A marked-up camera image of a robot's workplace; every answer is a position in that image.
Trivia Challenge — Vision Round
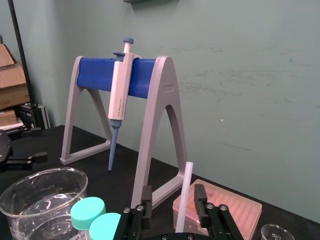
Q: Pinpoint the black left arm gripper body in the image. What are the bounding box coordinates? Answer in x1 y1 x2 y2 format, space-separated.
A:
0 129 13 165

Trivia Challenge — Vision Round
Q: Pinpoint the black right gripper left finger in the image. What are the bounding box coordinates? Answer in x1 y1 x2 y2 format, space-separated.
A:
113 185 153 240

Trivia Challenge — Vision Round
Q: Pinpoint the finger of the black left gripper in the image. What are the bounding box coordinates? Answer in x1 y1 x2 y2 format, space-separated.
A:
5 127 43 140
0 151 49 172

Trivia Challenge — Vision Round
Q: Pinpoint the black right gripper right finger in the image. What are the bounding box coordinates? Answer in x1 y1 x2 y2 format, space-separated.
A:
194 183 247 240

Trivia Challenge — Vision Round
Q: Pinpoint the translucent white stirring rod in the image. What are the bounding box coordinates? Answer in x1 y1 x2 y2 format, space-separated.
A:
175 161 195 234

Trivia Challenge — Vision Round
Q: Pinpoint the black equipment case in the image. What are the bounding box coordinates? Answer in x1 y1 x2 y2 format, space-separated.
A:
14 103 52 131

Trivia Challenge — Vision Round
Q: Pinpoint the brown cardboard box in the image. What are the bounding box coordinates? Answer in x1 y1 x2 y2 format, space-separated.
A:
0 108 19 128
0 63 31 111
0 43 18 69

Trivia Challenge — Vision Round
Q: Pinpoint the pink pipette tip box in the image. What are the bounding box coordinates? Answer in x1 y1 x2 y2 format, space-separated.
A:
172 178 263 240

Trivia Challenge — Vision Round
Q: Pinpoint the black table cloth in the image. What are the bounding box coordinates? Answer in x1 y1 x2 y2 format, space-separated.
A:
0 124 320 240

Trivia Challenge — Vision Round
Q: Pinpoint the large clear glass beaker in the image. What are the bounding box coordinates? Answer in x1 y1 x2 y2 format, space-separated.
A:
0 167 89 240

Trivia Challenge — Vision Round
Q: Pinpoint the teal capped clear bottle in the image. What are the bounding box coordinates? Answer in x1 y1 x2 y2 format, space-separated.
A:
88 212 122 240
70 196 107 240

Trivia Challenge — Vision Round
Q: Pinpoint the black upright pole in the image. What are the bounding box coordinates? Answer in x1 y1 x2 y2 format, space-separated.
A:
8 0 38 107

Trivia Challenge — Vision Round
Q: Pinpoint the grey pipette stand blue bar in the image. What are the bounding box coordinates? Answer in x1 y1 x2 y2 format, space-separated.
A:
59 55 188 214

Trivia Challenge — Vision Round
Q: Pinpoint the small clear glass beaker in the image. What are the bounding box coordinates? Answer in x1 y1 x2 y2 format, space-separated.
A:
260 223 296 240

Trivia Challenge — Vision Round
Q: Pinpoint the white and blue pipette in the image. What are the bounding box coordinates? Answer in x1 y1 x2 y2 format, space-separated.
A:
107 37 141 175

